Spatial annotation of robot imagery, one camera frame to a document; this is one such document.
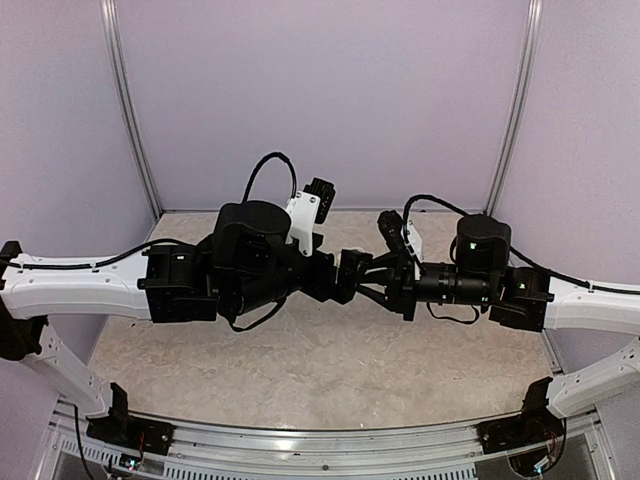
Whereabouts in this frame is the right aluminium frame post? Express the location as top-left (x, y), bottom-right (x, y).
top-left (484, 0), bottom-right (543, 216)

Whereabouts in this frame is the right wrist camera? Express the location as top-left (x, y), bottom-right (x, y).
top-left (377, 210), bottom-right (423, 262)

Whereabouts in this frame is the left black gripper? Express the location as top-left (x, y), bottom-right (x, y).
top-left (228, 233), bottom-right (373, 317)

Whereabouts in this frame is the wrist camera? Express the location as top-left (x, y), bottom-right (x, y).
top-left (285, 178), bottom-right (336, 257)
top-left (377, 210), bottom-right (423, 262)

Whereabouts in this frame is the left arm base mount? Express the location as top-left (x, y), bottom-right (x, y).
top-left (87, 382), bottom-right (175, 456)

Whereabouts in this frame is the aluminium frame post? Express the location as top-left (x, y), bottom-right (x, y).
top-left (484, 0), bottom-right (543, 216)
top-left (99, 0), bottom-right (164, 221)

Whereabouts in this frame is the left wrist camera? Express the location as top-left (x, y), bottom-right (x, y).
top-left (285, 178), bottom-right (336, 257)

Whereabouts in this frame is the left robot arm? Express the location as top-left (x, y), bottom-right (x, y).
top-left (1, 195), bottom-right (363, 445)

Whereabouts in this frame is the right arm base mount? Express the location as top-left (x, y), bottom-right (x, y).
top-left (477, 377), bottom-right (566, 454)

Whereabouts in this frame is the left aluminium frame post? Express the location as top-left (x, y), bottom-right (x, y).
top-left (99, 0), bottom-right (164, 221)

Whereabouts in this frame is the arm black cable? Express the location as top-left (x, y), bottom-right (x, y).
top-left (402, 193), bottom-right (640, 324)
top-left (241, 151), bottom-right (301, 204)

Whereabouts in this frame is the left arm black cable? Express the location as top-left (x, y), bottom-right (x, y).
top-left (241, 151), bottom-right (301, 204)

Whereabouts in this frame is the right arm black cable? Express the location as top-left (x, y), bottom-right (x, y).
top-left (402, 193), bottom-right (640, 324)

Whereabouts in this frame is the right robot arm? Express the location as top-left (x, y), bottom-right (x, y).
top-left (354, 211), bottom-right (639, 444)

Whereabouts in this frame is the front aluminium rail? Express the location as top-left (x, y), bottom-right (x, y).
top-left (33, 401), bottom-right (616, 479)

